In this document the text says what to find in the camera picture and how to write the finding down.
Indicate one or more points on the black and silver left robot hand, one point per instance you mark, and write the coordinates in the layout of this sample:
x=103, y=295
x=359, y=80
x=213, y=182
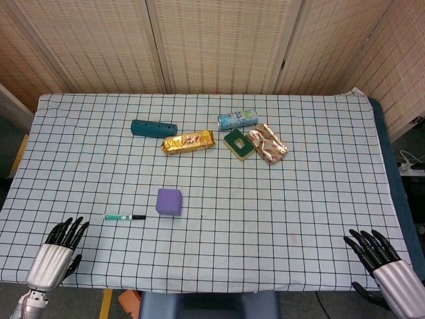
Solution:
x=53, y=262

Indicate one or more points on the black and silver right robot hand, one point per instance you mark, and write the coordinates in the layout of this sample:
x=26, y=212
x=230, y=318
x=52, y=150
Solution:
x=398, y=279

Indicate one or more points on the green marker pen black cap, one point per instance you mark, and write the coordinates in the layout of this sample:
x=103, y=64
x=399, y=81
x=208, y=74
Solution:
x=116, y=217

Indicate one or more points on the purple foam cube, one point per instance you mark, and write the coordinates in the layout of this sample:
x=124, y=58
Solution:
x=169, y=202

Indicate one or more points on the orange block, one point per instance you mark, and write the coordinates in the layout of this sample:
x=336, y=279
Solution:
x=129, y=300

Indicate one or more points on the white power strip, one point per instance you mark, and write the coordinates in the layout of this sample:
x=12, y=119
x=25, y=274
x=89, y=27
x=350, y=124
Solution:
x=413, y=167

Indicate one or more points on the white black grid tablecloth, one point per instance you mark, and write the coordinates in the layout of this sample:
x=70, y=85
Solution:
x=265, y=206

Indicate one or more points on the blue padded seat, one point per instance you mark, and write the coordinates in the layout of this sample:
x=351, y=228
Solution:
x=206, y=305

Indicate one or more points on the teal cylindrical case with holes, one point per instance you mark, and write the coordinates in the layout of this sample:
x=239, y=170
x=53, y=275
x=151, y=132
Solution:
x=152, y=129

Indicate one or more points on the golden foil biscuit pack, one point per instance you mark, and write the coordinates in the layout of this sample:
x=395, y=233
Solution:
x=189, y=143

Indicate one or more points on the silver red foil snack pack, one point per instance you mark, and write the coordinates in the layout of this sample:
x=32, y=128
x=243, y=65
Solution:
x=269, y=146

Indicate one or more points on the green and yellow sponge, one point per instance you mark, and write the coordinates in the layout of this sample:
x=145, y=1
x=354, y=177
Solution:
x=244, y=151

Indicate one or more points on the woven folding screen panel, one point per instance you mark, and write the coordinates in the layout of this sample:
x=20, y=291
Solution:
x=401, y=66
x=222, y=43
x=99, y=46
x=328, y=46
x=20, y=60

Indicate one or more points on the light blue drink can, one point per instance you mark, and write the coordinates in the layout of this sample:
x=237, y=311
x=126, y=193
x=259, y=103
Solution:
x=237, y=119

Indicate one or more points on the metal screen hinge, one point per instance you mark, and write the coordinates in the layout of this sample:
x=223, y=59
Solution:
x=282, y=65

